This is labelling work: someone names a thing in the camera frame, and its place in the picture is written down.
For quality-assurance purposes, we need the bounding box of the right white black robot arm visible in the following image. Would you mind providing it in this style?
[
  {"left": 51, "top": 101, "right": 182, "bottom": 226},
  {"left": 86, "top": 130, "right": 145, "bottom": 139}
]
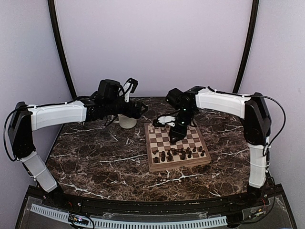
[{"left": 166, "top": 86, "right": 272, "bottom": 188}]

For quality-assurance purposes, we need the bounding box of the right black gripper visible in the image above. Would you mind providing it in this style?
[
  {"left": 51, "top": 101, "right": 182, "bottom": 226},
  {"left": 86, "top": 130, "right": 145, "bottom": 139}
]
[{"left": 169, "top": 107, "right": 196, "bottom": 144}]

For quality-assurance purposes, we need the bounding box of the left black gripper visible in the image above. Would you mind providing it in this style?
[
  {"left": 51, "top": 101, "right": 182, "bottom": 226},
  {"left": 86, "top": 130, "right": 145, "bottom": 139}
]
[{"left": 105, "top": 98, "right": 148, "bottom": 119}]

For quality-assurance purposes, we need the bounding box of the white slotted cable duct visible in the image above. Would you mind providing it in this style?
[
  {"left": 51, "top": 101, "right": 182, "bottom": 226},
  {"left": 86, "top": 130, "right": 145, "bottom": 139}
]
[{"left": 30, "top": 204, "right": 227, "bottom": 229}]

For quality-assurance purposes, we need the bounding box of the dark tall piece front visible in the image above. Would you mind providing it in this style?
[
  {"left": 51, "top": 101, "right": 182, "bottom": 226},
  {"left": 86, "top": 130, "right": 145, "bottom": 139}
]
[{"left": 161, "top": 151, "right": 166, "bottom": 162}]

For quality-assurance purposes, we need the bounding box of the white ribbed mug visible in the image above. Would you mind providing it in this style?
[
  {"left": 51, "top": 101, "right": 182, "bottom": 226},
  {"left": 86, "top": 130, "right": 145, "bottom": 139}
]
[{"left": 114, "top": 114, "right": 137, "bottom": 129}]

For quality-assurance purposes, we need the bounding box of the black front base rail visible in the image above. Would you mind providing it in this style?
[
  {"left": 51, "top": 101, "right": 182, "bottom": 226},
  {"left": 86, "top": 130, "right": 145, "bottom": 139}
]
[{"left": 16, "top": 184, "right": 297, "bottom": 229}]

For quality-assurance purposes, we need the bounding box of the white rook corner piece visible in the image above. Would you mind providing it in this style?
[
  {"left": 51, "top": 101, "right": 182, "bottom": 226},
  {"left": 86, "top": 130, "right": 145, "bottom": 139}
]
[{"left": 149, "top": 124, "right": 154, "bottom": 133}]

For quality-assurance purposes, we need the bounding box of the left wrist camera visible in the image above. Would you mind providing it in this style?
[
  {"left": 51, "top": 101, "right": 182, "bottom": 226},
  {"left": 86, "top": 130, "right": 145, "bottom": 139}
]
[{"left": 97, "top": 79, "right": 121, "bottom": 100}]

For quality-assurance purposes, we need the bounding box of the dark rook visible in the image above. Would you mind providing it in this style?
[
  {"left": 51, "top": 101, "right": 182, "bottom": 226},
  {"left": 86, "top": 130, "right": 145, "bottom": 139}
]
[{"left": 154, "top": 157, "right": 159, "bottom": 164}]

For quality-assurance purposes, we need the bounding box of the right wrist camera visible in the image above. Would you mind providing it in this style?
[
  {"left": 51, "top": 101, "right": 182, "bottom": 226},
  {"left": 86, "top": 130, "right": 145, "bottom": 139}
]
[{"left": 165, "top": 88, "right": 183, "bottom": 110}]

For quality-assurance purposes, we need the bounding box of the right black frame post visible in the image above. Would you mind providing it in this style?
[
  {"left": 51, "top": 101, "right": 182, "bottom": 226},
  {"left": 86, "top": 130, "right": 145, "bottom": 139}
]
[{"left": 233, "top": 0, "right": 259, "bottom": 94}]

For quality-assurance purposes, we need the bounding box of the black frame post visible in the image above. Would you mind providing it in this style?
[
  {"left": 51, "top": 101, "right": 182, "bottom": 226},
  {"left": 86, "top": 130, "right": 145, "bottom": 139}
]
[
  {"left": 47, "top": 0, "right": 77, "bottom": 99},
  {"left": 233, "top": 0, "right": 259, "bottom": 94}
]

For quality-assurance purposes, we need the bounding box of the wooden chess board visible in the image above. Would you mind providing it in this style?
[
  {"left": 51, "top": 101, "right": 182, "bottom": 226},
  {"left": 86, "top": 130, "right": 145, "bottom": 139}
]
[{"left": 144, "top": 123, "right": 211, "bottom": 172}]

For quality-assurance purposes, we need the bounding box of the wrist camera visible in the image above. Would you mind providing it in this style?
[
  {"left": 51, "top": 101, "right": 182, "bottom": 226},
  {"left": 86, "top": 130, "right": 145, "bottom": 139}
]
[
  {"left": 97, "top": 79, "right": 121, "bottom": 100},
  {"left": 165, "top": 88, "right": 183, "bottom": 110}
]

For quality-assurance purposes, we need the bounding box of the left black frame post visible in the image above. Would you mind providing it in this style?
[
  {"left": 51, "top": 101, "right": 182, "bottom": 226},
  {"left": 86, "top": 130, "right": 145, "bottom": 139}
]
[{"left": 47, "top": 0, "right": 77, "bottom": 99}]

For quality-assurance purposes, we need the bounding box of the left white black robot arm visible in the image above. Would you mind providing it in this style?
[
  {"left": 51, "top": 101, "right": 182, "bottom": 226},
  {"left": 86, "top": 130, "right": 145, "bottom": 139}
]
[{"left": 3, "top": 97, "right": 148, "bottom": 208}]

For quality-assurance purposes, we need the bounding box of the white pieces back row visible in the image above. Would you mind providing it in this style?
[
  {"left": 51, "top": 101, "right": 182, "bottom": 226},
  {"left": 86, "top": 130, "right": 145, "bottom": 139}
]
[{"left": 155, "top": 125, "right": 171, "bottom": 132}]

